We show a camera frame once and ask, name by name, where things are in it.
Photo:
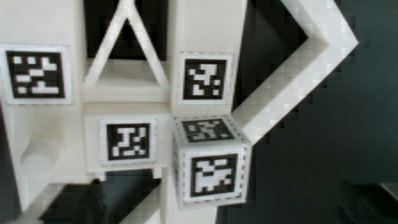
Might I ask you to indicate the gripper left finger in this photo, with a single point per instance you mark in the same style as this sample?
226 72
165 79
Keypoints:
68 205

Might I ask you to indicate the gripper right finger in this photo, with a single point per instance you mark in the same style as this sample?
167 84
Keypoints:
366 204

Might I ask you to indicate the white chair leg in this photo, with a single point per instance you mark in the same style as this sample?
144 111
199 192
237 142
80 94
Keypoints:
212 161

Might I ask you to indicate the white chair back frame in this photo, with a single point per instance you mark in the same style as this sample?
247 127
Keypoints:
105 51

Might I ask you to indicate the white U-shaped obstacle fence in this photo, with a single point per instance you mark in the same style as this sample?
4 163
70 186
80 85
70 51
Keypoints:
304 69

